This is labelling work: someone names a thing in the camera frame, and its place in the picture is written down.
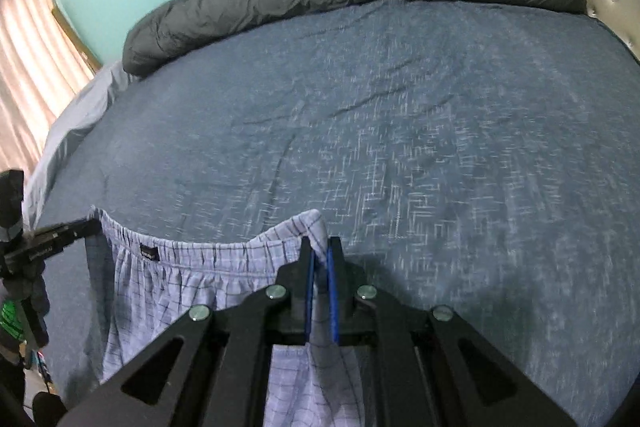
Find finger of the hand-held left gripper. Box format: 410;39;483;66
20;216;102;264

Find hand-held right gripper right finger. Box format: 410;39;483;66
326;236;578;427

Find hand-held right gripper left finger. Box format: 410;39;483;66
60;237;316;427

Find blue plaid boxer shorts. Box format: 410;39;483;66
85;206;368;427

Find person's left hand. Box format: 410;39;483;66
0;267;50;350

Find light grey blanket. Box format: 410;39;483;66
22;61;143;230

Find pink curtain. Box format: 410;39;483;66
0;0;101;170

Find wooden window frame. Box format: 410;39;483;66
50;8;104;76

